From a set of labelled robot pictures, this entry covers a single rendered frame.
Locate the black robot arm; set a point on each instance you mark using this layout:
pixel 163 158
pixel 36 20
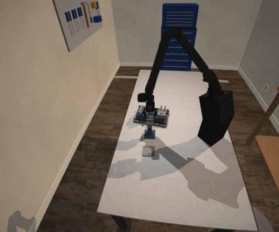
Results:
pixel 209 76

